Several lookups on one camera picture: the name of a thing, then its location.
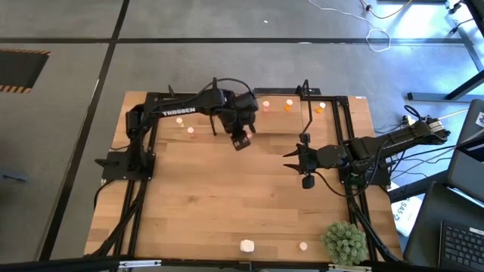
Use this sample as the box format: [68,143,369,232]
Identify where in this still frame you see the dark metal table base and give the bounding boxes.
[406,0,484,102]

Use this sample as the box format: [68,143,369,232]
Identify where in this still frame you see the white power cord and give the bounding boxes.
[438,108,470,119]

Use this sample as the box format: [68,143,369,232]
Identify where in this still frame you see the green artificial plant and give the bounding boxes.
[321,221,369,266]

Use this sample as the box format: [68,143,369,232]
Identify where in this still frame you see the wooden shelf black metal frame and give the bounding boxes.
[206,77,315,144]

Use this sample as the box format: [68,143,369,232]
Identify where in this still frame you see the white floor cable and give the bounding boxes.
[306,0,392,53]

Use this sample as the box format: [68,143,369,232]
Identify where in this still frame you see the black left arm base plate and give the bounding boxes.
[94,150,157,181]

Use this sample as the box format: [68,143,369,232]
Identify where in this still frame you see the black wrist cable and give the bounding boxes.
[312,169,374,198]
[196,77,255,99]

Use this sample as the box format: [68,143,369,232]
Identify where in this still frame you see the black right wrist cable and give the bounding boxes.
[312,169,374,198]

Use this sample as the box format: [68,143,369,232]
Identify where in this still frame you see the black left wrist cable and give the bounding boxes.
[196,77,255,99]

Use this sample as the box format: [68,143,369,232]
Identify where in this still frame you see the black aluminium rig frame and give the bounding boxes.
[0,89,405,272]

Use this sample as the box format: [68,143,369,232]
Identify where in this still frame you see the black hazard-striped floor mat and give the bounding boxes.
[0,48,51,94]

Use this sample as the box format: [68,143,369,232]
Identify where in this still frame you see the dark laptop visible keyboard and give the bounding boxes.
[402,181,484,272]

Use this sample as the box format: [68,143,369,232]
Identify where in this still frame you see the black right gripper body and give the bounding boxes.
[300,131,349,190]

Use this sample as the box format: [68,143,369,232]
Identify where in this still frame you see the black desk leg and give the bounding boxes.
[388,169,451,204]

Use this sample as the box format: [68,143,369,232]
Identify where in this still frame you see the silver metal bracket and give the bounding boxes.
[327,263,374,272]
[119,259,163,269]

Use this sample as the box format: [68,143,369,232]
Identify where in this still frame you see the dark grey laptop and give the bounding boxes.
[447,98,484,205]

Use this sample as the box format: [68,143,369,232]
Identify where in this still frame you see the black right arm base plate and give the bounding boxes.
[337,153,392,187]

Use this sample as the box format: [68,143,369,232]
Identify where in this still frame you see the beige floor cable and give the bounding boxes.
[358,0,414,20]

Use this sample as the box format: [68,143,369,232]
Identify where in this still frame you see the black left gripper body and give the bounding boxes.
[219,92,260,152]

